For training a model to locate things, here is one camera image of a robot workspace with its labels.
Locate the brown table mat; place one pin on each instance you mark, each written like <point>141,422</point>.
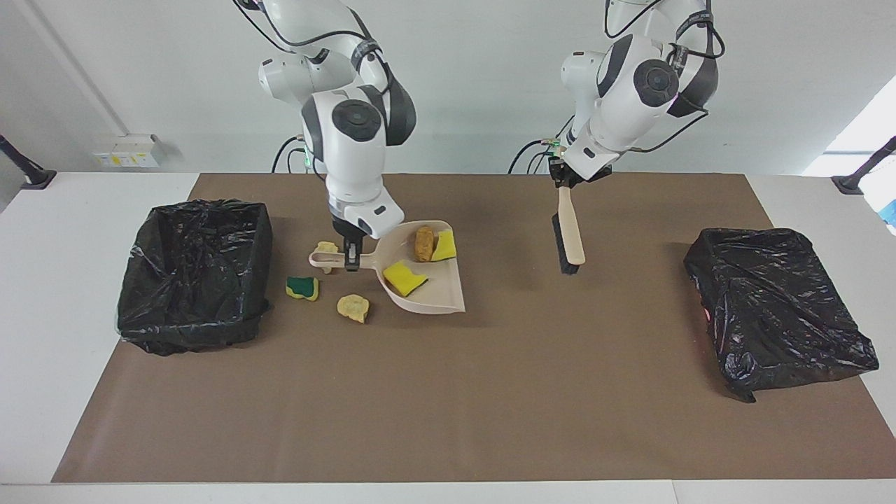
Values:
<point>420,434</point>

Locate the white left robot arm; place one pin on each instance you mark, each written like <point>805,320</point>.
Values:
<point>630,105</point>

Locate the beige hand brush black bristles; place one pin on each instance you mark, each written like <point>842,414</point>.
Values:
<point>570,224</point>

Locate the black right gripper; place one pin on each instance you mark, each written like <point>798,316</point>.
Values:
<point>346,235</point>

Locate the black camera stand clamp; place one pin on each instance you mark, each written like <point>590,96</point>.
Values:
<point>850,183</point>
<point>38,178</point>

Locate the pale yellow food toy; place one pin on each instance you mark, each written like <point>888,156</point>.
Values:
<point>353,306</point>
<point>327,247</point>

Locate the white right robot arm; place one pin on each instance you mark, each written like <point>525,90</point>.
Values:
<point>353,161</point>

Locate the notched yellow sponge piece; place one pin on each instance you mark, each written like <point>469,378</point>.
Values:
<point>404,278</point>

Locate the white wall socket box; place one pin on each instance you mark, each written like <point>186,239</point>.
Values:
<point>129,150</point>

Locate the beige plastic dustpan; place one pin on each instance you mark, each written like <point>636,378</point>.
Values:
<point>434,294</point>

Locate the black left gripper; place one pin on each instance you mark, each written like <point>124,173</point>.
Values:
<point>560,171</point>

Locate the blue and white object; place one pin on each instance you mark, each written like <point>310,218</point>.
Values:
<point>885,203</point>

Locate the brown bread roll toy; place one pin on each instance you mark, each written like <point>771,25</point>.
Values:
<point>424,243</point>

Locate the wedge yellow sponge piece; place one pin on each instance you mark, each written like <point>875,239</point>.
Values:
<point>446,246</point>

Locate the green and yellow sponge piece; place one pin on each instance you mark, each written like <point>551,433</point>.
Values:
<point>303,287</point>

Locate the bin covered by black bag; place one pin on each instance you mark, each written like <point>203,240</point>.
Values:
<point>784,315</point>

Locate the open bin with black bag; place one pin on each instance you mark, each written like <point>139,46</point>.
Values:
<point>196,308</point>

